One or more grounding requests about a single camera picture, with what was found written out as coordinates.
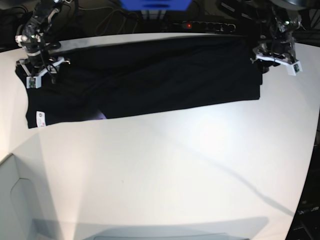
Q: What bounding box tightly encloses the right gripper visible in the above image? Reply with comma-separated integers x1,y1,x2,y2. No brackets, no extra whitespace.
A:
25,51,60,78

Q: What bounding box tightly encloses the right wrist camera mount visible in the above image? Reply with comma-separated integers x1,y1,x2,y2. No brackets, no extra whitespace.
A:
16,56,71,89

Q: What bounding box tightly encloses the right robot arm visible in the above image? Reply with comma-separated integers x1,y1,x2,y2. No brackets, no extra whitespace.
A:
15,0,71,83

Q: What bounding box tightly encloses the black T-shirt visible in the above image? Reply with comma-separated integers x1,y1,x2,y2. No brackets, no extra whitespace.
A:
25,36,263,129

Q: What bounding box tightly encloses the blue plastic box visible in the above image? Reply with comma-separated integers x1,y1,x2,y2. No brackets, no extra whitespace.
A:
120,0,192,11

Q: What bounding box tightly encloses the black power strip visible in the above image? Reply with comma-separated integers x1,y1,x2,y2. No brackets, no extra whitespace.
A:
171,21,237,34

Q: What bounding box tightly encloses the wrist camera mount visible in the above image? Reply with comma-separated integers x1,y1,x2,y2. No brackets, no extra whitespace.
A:
252,42,303,76
16,56,71,89

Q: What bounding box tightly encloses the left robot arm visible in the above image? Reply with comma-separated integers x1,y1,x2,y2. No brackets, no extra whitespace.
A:
217,0,303,76

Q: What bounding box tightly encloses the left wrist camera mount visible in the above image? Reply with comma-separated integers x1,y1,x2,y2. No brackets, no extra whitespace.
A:
252,42,303,76

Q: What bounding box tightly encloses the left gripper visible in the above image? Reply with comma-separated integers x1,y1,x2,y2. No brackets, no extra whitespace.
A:
257,38,297,74

